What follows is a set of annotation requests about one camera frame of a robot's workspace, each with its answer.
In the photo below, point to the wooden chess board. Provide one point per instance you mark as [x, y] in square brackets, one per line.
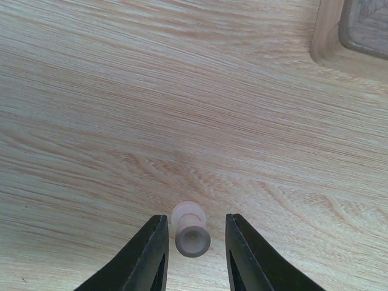
[350, 29]

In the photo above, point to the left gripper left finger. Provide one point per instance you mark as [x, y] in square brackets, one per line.
[140, 265]

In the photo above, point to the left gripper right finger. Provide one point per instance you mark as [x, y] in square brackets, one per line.
[253, 264]

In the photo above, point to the white piece table small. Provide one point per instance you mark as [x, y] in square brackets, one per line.
[192, 238]

